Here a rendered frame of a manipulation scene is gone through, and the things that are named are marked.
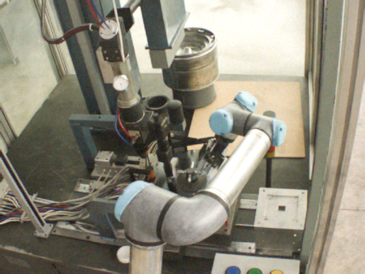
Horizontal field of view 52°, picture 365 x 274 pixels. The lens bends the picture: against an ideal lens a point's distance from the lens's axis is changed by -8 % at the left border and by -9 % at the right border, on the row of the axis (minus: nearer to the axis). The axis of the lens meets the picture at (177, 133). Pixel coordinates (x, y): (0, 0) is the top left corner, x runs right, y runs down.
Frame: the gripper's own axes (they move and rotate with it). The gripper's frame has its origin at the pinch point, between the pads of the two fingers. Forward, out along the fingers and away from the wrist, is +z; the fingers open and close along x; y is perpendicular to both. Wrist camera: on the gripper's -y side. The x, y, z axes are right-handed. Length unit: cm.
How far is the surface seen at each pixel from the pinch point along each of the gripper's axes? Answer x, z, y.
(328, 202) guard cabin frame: 26, -39, 40
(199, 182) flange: 1.1, 3.1, 3.1
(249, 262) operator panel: 25.9, 2.4, 28.8
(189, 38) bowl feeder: -31, -11, -82
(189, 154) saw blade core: -5.8, 4.7, -12.3
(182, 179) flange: -4.7, 6.1, 1.8
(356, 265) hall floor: 112, 41, -44
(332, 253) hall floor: 99, 47, -50
